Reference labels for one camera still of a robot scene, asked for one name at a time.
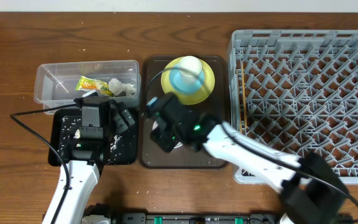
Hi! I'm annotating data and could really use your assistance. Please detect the white bowl with rice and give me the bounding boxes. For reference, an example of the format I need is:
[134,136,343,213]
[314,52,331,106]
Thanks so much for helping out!
[152,121,183,149]

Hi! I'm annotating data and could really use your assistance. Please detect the white tissue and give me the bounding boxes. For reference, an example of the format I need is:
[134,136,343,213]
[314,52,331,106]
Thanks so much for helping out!
[109,78,137,96]

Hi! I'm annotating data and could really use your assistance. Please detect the yellow plate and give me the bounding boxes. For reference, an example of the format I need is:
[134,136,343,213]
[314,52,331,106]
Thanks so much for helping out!
[161,57,215,105]

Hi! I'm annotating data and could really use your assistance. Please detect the green snack wrapper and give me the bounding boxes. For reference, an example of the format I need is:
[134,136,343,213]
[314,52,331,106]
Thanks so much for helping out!
[75,76,114,96]

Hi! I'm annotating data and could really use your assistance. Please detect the light blue bowl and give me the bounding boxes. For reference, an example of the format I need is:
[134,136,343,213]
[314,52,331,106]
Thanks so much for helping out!
[168,64,204,95]

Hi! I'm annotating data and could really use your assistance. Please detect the white cup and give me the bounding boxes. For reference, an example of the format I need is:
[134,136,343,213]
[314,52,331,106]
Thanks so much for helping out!
[178,56,202,84]

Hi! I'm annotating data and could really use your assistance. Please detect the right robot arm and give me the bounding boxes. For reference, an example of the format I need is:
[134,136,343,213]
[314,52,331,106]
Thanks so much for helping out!
[150,114,349,224]

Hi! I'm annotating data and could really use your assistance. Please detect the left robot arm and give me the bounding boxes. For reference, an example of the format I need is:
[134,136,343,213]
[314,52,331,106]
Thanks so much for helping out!
[43,96,139,223]

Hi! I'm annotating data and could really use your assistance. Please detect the grey dishwasher rack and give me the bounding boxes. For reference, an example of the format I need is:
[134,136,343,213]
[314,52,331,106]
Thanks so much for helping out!
[227,30,358,185]

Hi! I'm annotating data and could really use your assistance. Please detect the spilled rice pile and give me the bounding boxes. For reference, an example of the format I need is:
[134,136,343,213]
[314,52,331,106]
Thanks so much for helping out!
[50,110,139,166]

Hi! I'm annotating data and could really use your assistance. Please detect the black plastic tray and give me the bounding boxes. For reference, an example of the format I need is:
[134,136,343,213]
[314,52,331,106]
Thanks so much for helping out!
[50,108,139,167]

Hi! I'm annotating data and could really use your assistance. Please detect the dark brown serving tray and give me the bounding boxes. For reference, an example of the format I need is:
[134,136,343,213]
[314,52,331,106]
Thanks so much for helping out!
[139,55,231,169]

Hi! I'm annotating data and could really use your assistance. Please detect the clear plastic bin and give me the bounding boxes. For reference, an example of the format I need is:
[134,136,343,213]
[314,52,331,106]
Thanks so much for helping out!
[34,60,141,108]

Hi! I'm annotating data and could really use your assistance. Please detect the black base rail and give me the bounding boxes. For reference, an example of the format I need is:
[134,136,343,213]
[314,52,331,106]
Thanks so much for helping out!
[80,203,279,224]

